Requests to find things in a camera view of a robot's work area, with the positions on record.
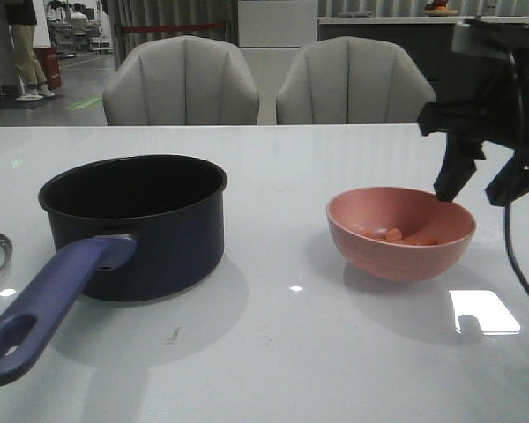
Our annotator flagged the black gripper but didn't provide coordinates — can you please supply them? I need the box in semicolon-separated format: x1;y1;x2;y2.
418;52;529;205

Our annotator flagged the orange ham slice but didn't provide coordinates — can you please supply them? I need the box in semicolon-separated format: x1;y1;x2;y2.
384;227;403;242
417;239;439;246
397;237;421;246

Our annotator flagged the pink plastic bowl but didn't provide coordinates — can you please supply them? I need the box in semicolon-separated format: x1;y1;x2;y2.
326;187;476;281

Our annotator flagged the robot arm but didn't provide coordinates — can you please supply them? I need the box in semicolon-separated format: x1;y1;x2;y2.
417;19;529;207

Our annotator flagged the dark counter white top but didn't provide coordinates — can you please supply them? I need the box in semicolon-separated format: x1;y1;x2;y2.
317;16;529;124

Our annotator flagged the fruit plate on counter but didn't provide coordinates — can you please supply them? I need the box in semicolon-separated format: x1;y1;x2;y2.
422;0;459;17

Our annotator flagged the right grey upholstered chair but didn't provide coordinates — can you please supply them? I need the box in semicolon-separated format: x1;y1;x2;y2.
276;36;436;125

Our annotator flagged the grey upholstered chair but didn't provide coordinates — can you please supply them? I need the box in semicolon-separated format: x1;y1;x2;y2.
102;36;260;126
276;36;436;125

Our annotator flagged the white cabinet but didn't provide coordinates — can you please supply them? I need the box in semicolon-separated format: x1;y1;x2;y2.
237;1;317;125

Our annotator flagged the left grey upholstered chair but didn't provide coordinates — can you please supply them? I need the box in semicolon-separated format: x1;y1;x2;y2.
102;36;260;126

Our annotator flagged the red barrier belt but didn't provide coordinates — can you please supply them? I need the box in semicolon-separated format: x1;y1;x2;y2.
119;21;228;33

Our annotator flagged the red trash bin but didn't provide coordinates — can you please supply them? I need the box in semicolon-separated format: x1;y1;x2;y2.
34;46;62;89

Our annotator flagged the person in khaki trousers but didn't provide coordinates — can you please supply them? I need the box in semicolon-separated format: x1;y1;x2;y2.
4;1;55;102

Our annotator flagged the black cable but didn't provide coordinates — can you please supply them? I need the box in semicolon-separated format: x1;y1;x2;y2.
503;52;529;323

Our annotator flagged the dark blue saucepan purple handle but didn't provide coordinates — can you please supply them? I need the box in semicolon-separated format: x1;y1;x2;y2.
0;155;227;386

